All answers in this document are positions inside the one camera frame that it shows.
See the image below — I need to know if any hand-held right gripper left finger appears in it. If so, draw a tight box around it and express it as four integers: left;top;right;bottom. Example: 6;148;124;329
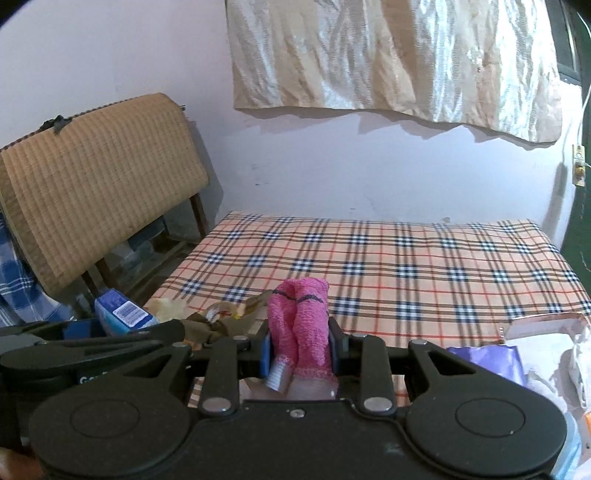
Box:
115;330;274;414

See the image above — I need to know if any olive green cloth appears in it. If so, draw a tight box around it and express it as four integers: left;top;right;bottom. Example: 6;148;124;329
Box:
178;291;278;347

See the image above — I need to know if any wall socket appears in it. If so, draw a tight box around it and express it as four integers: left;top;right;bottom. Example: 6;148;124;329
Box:
571;144;587;188

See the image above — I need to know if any pale yellow sponge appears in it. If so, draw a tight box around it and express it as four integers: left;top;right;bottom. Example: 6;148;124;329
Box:
145;298;185;324

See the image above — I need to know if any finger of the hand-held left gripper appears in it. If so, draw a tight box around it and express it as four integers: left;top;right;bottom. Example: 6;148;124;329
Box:
0;319;188;370
0;318;100;344

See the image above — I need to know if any bluish plastic container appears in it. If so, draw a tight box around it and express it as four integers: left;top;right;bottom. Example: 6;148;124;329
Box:
111;217;171;282

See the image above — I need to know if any pink terry towel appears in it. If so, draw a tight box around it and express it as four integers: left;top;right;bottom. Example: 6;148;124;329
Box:
259;277;340;401

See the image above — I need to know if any wooden chair frame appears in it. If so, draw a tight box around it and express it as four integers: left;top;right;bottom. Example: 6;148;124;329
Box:
81;191;208;296

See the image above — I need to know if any purple tissue pack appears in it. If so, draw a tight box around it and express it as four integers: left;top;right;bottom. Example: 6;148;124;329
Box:
445;344;527;388

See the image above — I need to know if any black clip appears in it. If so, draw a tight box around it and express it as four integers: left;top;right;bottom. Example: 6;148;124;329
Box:
41;115;72;136

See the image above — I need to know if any shiny cream wall cloth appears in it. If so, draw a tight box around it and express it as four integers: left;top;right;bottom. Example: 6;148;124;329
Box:
225;0;564;144

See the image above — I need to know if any clear tape roll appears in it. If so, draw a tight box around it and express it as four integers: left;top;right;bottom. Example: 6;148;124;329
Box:
203;299;250;324

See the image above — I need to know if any white thin cloth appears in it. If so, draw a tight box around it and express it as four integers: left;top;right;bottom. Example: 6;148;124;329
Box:
499;311;591;411

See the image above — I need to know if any blue tissue pack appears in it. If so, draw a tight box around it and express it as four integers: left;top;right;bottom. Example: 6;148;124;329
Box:
95;288;160;335

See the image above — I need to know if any white cable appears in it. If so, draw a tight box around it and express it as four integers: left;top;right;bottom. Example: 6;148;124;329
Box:
577;85;591;169

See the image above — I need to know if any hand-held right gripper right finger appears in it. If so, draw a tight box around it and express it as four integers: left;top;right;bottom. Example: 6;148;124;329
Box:
328;318;477;414

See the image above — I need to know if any woven straw mat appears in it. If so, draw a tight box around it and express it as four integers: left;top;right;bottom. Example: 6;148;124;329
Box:
0;92;211;298

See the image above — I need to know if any blue plaid cloth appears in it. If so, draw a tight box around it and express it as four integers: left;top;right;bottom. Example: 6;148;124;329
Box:
0;212;77;326

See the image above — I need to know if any blue face mask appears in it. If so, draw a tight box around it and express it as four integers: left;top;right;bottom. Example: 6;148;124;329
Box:
549;411;591;480

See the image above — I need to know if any dark window frame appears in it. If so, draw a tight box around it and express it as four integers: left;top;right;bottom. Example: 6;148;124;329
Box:
551;0;583;88

